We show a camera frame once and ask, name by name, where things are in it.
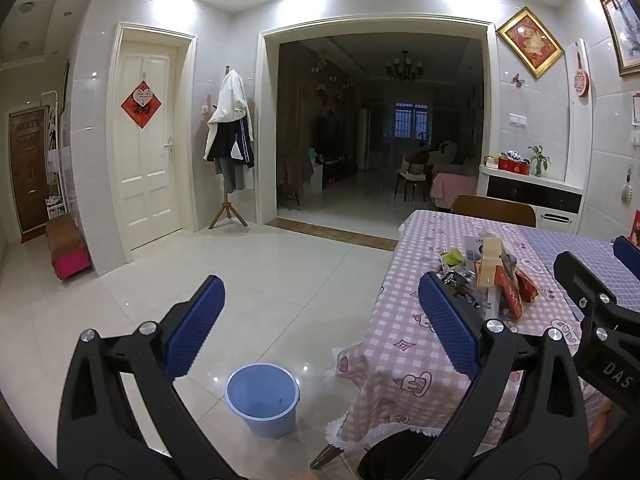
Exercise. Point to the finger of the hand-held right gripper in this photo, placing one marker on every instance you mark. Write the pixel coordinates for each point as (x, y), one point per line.
(627, 255)
(580, 280)

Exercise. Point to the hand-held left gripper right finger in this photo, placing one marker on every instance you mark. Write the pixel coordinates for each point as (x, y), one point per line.
(447, 320)

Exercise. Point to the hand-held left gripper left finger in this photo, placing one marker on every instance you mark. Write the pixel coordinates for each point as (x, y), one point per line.
(195, 330)

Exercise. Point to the red paper bag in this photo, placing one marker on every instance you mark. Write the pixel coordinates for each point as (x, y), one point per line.
(500, 280)

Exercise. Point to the red and black box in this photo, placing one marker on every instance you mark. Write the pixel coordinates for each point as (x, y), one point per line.
(636, 230)

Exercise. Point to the red plastic wrapper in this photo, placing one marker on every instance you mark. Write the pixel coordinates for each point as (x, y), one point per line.
(528, 286)

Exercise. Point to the pink checked tablecloth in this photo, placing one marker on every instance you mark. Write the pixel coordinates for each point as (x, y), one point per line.
(400, 285)

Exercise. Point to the white hanging ornament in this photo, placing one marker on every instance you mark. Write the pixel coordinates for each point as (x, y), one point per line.
(626, 194)

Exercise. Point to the blue plastic bucket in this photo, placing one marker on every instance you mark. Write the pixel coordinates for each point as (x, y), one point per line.
(260, 410)

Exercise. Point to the white and black cabinet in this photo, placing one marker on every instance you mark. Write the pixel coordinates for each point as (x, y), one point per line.
(520, 192)

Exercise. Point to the brown wooden chair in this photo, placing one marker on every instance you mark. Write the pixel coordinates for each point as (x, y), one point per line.
(495, 210)

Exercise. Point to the wooden coat rack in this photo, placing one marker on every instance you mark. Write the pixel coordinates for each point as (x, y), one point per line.
(227, 212)

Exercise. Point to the small potted plant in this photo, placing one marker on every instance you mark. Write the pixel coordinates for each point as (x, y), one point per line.
(540, 160)

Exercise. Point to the red gift box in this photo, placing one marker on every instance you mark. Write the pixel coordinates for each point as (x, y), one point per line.
(514, 166)

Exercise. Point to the pink blanket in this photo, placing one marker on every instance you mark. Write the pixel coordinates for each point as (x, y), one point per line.
(452, 185)

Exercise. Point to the pink and brown bench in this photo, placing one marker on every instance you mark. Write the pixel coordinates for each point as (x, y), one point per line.
(70, 260)

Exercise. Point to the dark stool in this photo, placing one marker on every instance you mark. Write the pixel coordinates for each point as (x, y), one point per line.
(395, 455)

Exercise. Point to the dark chair with cushion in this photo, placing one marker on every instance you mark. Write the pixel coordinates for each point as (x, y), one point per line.
(412, 165)

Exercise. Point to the grey garment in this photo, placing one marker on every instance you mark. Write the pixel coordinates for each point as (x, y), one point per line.
(235, 175)

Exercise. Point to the light sofa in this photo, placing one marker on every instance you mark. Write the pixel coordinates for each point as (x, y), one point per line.
(445, 155)

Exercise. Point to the white panel door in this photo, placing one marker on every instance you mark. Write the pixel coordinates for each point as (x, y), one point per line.
(145, 170)

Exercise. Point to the dark striped jacket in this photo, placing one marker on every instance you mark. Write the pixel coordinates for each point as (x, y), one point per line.
(227, 142)

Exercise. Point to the white standing air conditioner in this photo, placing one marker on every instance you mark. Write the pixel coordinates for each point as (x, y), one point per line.
(363, 140)

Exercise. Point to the barred window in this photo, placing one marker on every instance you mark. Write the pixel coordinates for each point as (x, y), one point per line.
(410, 120)

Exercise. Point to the white shelf rack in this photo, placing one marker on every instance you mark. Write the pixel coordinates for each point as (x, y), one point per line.
(55, 160)

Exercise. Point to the gold framed pale picture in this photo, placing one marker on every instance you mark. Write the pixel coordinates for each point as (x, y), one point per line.
(625, 30)

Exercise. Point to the red diamond door decoration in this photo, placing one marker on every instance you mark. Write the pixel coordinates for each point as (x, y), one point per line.
(141, 105)

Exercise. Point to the brown carved door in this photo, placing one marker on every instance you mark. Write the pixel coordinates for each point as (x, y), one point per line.
(27, 170)

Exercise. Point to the gold framed red picture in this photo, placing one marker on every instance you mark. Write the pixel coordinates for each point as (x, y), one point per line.
(531, 42)

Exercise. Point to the white jacket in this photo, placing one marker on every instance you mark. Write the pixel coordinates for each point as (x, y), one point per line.
(232, 95)

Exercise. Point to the dark chandelier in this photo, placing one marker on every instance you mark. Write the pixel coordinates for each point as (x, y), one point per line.
(404, 69)

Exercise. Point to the red bordered wall paper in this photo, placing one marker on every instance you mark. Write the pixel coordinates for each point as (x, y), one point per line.
(635, 108)

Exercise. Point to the white light switch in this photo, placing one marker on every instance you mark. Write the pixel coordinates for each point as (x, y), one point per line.
(518, 120)

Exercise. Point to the red fan wall ornament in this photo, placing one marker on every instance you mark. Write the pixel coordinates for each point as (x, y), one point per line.
(581, 82)

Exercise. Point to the butterfly wall sticker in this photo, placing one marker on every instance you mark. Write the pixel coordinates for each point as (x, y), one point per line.
(517, 80)

